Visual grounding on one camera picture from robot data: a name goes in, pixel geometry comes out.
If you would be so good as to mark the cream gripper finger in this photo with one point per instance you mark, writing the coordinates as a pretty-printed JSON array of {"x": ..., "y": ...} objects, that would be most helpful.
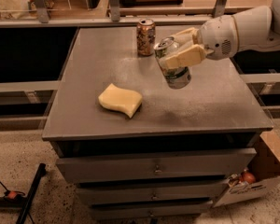
[
  {"x": 186, "y": 37},
  {"x": 186, "y": 57}
]

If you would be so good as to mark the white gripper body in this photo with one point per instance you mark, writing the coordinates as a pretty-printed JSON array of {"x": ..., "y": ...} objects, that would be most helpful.
[{"x": 216, "y": 37}]

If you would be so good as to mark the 7up soda can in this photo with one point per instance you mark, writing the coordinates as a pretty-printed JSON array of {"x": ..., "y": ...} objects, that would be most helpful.
[{"x": 176, "y": 76}]

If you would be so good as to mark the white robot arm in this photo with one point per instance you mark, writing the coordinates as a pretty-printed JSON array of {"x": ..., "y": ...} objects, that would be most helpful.
[{"x": 256, "y": 29}]

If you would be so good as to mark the brown upright soda can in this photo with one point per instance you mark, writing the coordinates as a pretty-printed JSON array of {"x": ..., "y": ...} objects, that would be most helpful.
[{"x": 145, "y": 37}]

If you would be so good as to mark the grey metal railing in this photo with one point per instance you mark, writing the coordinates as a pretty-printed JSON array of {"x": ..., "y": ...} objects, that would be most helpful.
[{"x": 66, "y": 13}]

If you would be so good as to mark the yellow sponge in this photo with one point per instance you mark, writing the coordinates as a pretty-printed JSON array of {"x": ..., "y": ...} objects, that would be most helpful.
[{"x": 121, "y": 100}]

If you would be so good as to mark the top grey drawer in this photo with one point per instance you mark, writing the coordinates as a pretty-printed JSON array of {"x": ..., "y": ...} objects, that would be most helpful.
[{"x": 155, "y": 165}]

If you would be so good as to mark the grey drawer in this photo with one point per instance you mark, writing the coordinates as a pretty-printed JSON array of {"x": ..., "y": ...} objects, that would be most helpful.
[
  {"x": 162, "y": 209},
  {"x": 155, "y": 165},
  {"x": 151, "y": 192}
]

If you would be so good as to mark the cardboard box with items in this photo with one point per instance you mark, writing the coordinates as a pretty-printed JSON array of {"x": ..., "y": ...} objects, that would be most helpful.
[{"x": 265, "y": 167}]

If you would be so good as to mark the middle grey drawer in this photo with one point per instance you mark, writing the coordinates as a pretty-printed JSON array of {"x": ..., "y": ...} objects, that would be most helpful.
[{"x": 151, "y": 192}]

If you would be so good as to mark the bottom grey drawer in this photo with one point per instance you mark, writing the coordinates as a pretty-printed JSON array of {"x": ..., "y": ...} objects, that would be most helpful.
[{"x": 162, "y": 209}]

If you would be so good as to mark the black stand leg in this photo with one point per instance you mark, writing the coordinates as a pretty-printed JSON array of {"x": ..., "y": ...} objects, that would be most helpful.
[{"x": 41, "y": 171}]

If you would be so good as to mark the red clamp with cable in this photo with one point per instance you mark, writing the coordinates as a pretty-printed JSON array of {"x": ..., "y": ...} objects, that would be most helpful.
[{"x": 12, "y": 195}]

